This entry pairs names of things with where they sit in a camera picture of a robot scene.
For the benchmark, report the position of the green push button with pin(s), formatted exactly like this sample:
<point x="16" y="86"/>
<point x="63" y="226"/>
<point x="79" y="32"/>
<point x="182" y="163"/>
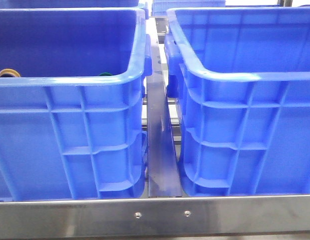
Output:
<point x="105" y="74"/>

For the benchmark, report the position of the blue left plastic crate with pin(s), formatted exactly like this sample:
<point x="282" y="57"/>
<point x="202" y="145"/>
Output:
<point x="67" y="133"/>

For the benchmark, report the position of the blue plastic crate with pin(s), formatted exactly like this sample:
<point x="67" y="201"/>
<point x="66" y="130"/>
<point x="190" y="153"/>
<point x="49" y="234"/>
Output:
<point x="67" y="133"/>
<point x="242" y="78"/>

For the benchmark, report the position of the blue right plastic crate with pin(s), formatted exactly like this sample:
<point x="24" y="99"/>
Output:
<point x="242" y="78"/>

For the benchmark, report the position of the blue far crate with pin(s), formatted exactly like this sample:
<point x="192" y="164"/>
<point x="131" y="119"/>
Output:
<point x="159" y="7"/>

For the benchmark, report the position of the blue far-left rear crate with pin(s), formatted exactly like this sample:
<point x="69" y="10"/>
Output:
<point x="27" y="4"/>

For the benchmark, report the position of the steel divider rail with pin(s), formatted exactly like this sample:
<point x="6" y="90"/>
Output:
<point x="163" y="173"/>

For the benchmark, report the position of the steel front rail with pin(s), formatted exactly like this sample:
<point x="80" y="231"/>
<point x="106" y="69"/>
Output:
<point x="176" y="216"/>

